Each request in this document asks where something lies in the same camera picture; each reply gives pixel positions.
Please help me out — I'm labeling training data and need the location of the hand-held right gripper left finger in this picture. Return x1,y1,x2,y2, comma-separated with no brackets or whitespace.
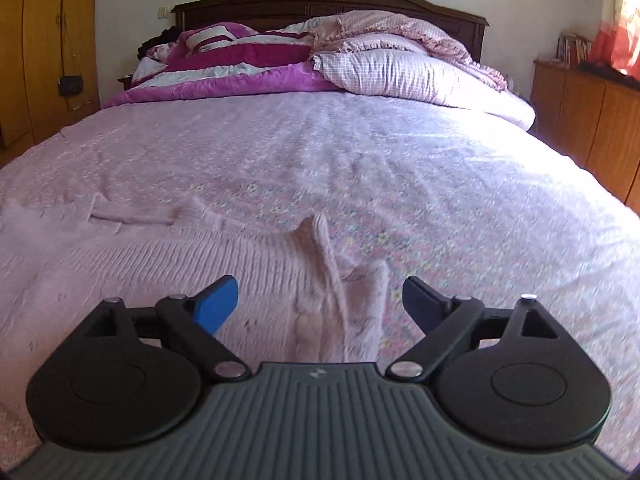
87,274,251,381

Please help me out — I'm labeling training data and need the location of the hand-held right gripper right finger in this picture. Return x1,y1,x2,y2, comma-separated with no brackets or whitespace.
386,274,559,381

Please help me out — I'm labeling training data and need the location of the pink knit sweater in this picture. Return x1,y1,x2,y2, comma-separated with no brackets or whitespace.
0,195,392,367

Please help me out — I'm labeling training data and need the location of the bed with pink floral bedspread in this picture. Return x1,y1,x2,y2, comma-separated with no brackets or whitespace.
0,87,640,466

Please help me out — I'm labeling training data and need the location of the pink checked pillow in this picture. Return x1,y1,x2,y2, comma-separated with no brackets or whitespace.
304,9,537,132

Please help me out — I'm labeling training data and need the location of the purple white striped blanket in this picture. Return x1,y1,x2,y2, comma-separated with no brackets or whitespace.
101,22,347,109

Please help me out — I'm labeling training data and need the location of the brown wooden cabinet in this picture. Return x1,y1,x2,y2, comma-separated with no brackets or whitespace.
529,59,640,207

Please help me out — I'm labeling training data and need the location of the dark cloth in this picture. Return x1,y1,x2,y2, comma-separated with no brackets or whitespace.
136,26,182,62

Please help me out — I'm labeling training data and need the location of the row of books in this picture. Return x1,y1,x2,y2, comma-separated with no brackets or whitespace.
556,32,594,67

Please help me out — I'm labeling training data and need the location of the yellow wooden wardrobe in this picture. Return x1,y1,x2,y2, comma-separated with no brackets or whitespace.
0,0,102,157

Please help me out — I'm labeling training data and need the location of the dark wooden headboard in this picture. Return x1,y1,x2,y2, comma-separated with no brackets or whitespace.
171,0,489,63

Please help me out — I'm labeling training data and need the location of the red curtain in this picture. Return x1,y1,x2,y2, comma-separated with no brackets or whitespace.
589,0,640,82

